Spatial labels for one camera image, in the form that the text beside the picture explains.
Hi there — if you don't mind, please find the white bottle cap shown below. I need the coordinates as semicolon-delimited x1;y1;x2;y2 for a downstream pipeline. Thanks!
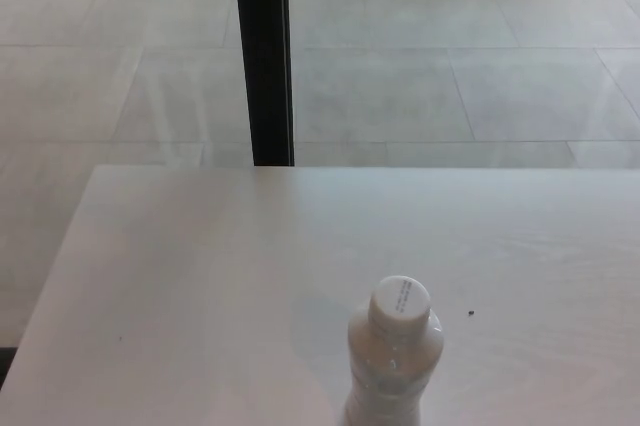
368;275;432;338

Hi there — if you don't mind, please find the white plastic bottle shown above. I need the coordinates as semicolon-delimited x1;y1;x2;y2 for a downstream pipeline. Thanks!
343;306;445;426

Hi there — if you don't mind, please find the black vertical frame post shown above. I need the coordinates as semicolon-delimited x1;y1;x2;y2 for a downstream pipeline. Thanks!
232;0;296;168

